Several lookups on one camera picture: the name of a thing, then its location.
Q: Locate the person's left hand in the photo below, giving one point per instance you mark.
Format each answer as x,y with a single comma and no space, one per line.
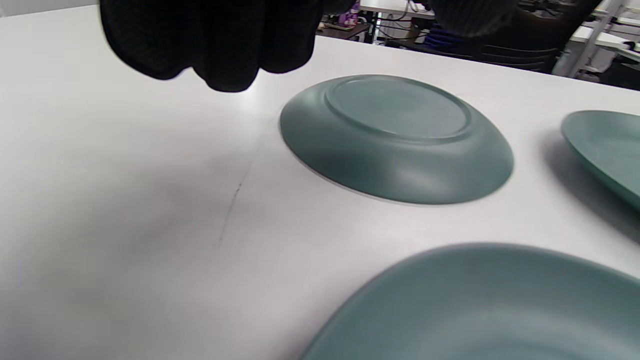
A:
225,40

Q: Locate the brown desk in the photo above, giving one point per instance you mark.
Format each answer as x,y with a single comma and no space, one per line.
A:
345,31

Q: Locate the teal green plate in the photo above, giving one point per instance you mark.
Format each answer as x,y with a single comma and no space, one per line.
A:
397,140
607,147
490,307

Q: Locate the black office chair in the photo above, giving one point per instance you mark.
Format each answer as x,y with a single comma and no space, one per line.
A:
520,47

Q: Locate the white desk with metal frame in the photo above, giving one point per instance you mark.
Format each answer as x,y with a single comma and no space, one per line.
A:
595,42

